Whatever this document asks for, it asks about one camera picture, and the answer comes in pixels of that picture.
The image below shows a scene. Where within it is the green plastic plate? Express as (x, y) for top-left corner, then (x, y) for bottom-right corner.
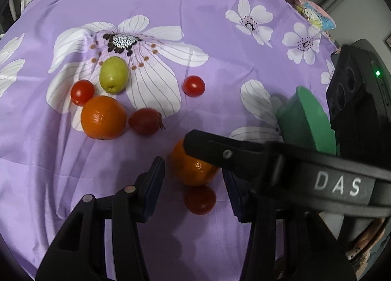
(276, 86), (337, 155)

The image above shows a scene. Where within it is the cherry tomato with stem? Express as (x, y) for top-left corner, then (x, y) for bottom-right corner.
(128, 108), (166, 136)

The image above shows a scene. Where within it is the large orange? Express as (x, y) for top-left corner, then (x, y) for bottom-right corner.
(81, 96), (127, 140)

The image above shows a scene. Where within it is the green jujube fruit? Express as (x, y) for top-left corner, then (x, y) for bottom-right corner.
(99, 57), (129, 94)

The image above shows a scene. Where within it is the cartoon print pillow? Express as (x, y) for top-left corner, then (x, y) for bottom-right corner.
(296, 1), (336, 32)

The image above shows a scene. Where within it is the purple floral tablecloth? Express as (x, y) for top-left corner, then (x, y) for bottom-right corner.
(1, 0), (335, 275)

